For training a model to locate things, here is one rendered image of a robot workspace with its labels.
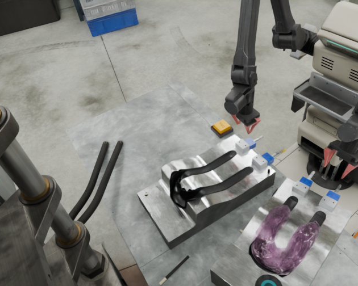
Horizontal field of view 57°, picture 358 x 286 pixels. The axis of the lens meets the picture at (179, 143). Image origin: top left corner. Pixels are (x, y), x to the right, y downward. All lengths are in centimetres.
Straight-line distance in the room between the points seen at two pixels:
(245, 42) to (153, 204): 69
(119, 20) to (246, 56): 329
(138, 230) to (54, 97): 239
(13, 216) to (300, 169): 168
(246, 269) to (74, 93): 274
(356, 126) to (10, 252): 98
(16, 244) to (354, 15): 123
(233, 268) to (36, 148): 228
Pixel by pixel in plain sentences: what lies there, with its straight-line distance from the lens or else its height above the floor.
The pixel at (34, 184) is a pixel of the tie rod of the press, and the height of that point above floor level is 134.
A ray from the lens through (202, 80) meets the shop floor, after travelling 327.
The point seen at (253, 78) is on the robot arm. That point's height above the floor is 127.
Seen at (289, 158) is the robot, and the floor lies 28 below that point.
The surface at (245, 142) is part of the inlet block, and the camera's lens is 141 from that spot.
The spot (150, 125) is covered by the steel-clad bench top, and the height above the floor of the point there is 80.
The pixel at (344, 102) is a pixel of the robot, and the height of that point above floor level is 104.
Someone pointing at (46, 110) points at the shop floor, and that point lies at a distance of 341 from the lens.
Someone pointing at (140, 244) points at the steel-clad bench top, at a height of 80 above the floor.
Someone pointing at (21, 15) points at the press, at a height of 19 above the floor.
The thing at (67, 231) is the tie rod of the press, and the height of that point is 110.
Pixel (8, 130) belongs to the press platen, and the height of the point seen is 152.
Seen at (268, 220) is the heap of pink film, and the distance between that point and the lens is 120.
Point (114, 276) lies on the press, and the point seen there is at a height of 79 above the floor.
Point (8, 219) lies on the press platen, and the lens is 92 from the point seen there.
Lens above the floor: 196
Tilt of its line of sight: 47 degrees down
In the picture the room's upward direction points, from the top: 9 degrees counter-clockwise
